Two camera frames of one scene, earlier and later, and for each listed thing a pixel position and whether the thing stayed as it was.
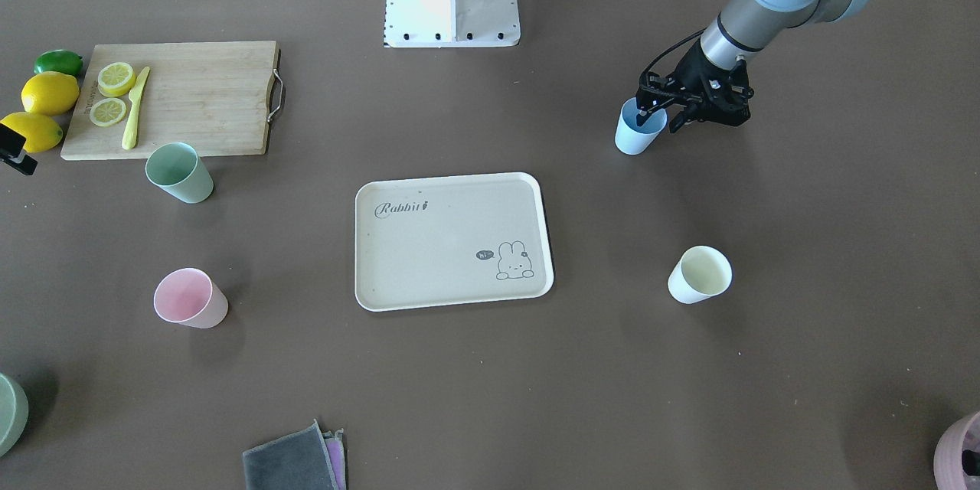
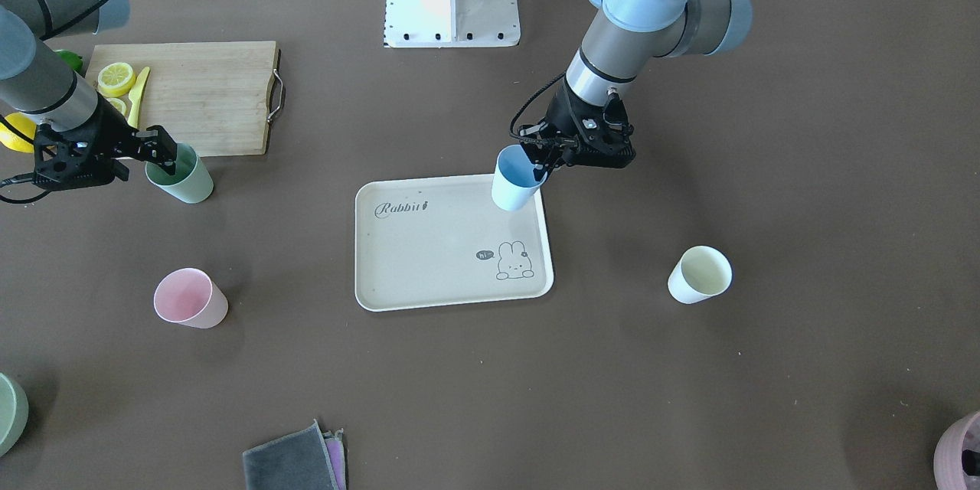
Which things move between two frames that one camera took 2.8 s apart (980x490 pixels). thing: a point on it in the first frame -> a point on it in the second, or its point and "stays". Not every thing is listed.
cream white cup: [702, 272] stays
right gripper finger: [11, 146] -> [164, 154]
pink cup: [189, 296] stays
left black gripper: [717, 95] -> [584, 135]
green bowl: [14, 413] stays
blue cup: [634, 140] -> [514, 181]
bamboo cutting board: [218, 97] stays
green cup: [178, 170] stays
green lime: [60, 60] stays
